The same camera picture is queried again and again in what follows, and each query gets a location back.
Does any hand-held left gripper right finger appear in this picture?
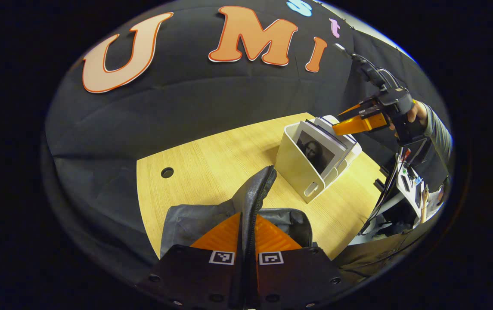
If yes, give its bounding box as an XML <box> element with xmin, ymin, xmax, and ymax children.
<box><xmin>253</xmin><ymin>214</ymin><xmax>353</xmax><ymax>309</ymax></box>

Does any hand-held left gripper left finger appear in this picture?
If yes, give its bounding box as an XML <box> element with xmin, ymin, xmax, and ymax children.
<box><xmin>136</xmin><ymin>212</ymin><xmax>245</xmax><ymax>309</ymax></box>

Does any blue cover book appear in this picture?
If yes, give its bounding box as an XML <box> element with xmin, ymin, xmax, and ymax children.
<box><xmin>313</xmin><ymin>115</ymin><xmax>357</xmax><ymax>149</ymax></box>

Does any portrait cover book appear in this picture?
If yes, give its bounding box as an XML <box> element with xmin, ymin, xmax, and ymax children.
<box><xmin>295</xmin><ymin>121</ymin><xmax>348</xmax><ymax>176</ymax></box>

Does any grey schoolbag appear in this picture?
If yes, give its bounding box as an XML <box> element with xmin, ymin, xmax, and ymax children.
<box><xmin>160</xmin><ymin>166</ymin><xmax>314</xmax><ymax>259</ymax></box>

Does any white bookshelf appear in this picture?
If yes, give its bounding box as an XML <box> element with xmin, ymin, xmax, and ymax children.
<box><xmin>275</xmin><ymin>114</ymin><xmax>363</xmax><ymax>204</ymax></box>

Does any cluttered white side table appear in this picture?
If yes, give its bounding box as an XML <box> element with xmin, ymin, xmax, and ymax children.
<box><xmin>358</xmin><ymin>146</ymin><xmax>446</xmax><ymax>247</ymax></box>

